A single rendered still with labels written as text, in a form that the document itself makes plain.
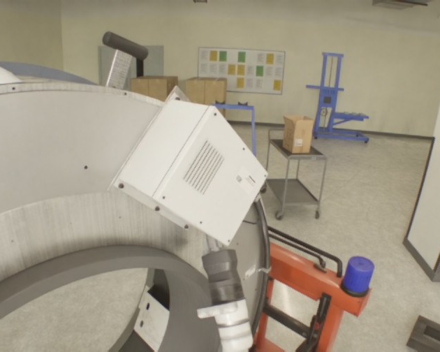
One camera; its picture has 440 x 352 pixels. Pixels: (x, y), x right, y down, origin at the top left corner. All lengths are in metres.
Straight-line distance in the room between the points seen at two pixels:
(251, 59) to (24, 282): 8.94
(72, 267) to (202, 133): 0.31
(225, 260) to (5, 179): 0.46
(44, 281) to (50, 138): 0.22
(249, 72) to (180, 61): 1.99
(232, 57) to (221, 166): 8.72
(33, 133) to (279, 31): 9.01
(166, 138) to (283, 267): 1.19
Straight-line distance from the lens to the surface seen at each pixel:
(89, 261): 0.58
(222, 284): 0.71
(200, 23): 9.41
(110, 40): 0.71
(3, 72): 0.54
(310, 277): 1.57
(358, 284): 1.47
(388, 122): 10.41
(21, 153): 0.52
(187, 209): 0.55
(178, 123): 0.56
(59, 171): 0.54
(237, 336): 0.72
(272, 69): 9.29
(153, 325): 1.27
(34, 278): 0.56
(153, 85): 6.97
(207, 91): 6.76
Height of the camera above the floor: 1.89
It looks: 21 degrees down
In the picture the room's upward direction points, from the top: 3 degrees clockwise
